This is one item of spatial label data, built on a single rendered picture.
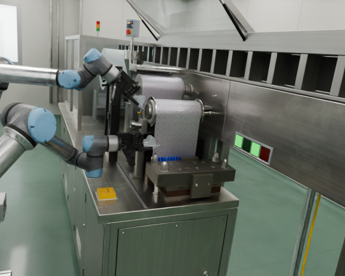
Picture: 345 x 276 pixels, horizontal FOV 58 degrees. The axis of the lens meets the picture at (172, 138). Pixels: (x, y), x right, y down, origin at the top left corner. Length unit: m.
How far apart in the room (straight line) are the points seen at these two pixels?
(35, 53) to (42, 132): 5.81
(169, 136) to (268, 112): 0.50
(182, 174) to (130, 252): 0.39
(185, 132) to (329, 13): 3.10
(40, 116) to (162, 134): 0.61
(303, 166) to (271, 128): 0.20
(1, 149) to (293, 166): 0.98
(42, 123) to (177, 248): 0.80
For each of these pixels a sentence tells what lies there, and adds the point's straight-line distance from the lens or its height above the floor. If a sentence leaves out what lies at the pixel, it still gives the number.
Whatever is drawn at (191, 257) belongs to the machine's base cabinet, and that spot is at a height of 0.62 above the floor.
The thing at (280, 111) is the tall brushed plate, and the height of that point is 1.36.
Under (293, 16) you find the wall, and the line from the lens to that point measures 4.76.
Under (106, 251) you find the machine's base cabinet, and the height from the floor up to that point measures 0.73.
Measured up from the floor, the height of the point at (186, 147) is 1.09.
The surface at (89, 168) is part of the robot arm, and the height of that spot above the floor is 1.00.
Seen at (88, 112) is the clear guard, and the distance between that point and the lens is 2.46.
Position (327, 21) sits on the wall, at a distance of 4.33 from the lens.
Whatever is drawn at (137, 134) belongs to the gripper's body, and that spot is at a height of 1.16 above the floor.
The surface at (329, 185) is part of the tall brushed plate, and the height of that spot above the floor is 1.18.
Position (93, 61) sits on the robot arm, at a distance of 1.41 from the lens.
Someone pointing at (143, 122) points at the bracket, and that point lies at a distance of 1.53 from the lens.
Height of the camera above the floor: 1.53
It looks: 15 degrees down
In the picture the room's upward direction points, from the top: 6 degrees clockwise
